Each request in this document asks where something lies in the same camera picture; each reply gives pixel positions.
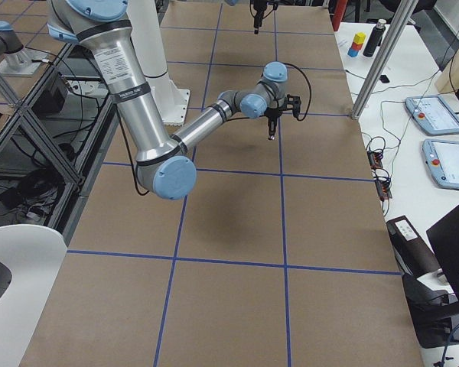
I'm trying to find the teach pendant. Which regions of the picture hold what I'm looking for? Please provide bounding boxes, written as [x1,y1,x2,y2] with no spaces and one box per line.
[422,139,459,190]
[405,96,459,136]

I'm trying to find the grey aluminium frame post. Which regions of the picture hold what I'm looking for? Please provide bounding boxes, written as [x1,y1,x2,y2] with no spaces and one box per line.
[350,0,418,120]

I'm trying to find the black electronic device box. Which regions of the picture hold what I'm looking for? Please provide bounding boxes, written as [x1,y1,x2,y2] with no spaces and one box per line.
[386,216,441,278]

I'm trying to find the left teach pendant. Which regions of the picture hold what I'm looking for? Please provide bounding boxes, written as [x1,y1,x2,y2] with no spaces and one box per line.
[405,96,459,136]

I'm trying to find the right teach pendant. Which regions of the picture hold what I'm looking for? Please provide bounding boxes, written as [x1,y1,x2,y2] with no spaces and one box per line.
[422,139,459,190]

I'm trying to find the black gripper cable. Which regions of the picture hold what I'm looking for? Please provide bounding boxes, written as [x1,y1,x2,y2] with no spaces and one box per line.
[278,62,312,122]

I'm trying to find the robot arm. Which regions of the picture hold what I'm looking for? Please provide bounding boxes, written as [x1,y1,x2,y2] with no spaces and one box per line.
[47,1,288,200]

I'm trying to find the white chair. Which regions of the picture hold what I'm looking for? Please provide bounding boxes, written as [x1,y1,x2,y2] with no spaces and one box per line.
[0,224,67,366]

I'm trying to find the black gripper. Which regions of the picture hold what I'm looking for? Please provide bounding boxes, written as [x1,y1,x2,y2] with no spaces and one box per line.
[250,0,268,34]
[264,108,282,136]

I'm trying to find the black laptop monitor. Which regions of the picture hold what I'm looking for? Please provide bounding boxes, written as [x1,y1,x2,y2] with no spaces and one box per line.
[427,204,459,299]

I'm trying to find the stacked colour blocks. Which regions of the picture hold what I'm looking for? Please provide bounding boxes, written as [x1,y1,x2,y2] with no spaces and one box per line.
[347,32,366,57]

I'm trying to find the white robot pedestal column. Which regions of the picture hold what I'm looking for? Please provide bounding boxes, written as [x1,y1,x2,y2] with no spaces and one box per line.
[127,0,190,126]

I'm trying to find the black water bottle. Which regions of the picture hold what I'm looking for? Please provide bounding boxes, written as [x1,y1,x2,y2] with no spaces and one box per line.
[363,19,387,57]

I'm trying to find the black usb hub with cables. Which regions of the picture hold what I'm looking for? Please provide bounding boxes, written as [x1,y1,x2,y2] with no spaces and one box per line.
[367,150,392,202]

